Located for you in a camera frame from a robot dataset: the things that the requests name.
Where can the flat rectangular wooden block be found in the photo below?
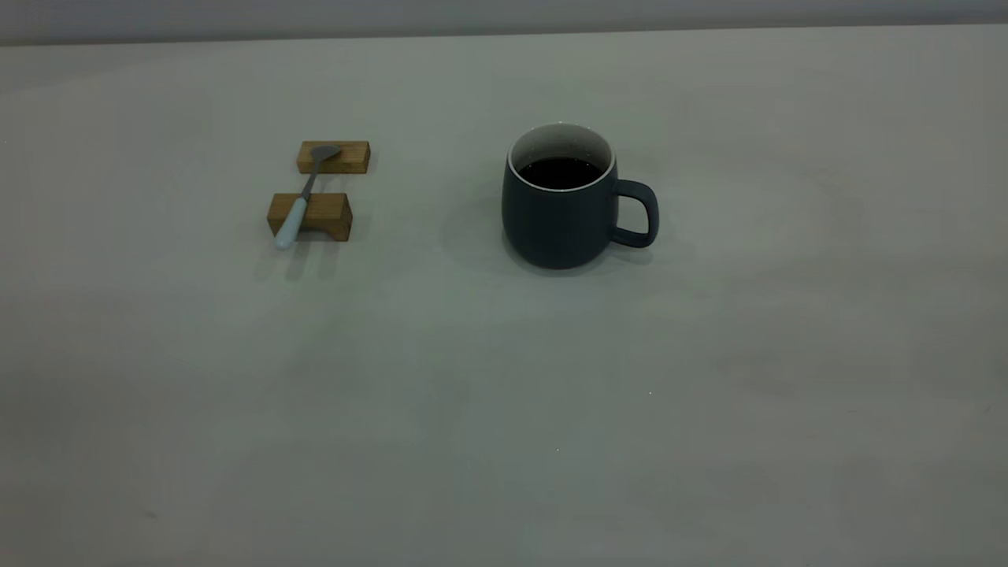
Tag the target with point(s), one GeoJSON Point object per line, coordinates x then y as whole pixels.
{"type": "Point", "coordinates": [354, 157]}

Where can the dark grey ceramic mug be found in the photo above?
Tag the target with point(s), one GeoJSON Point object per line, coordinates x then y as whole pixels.
{"type": "Point", "coordinates": [559, 228]}

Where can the arched wooden block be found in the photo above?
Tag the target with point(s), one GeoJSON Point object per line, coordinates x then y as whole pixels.
{"type": "Point", "coordinates": [331, 209]}

